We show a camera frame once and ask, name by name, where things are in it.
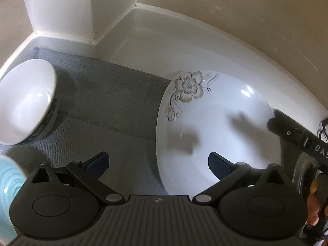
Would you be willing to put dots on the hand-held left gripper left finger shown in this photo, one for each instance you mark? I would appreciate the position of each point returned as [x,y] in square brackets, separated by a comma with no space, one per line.
[98,163]

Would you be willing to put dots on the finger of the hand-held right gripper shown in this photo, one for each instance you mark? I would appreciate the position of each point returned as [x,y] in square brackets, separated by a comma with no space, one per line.
[283,128]

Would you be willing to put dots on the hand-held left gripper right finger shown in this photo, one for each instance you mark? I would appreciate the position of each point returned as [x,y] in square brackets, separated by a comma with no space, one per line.
[219,164]

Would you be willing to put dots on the white floral plate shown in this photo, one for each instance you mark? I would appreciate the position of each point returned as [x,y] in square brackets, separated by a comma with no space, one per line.
[217,112]

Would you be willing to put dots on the white bowl blue patterned outside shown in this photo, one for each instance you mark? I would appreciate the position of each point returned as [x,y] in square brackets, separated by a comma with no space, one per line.
[24,100]

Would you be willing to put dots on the person's right hand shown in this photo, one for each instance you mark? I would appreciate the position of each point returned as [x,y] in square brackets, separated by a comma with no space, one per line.
[314,205]

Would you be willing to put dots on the grey mat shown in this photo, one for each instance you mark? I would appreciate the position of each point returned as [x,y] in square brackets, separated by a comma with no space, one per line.
[102,107]

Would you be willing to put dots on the light blue ribbed bowl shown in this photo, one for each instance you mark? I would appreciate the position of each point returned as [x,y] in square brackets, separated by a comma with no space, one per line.
[10,184]

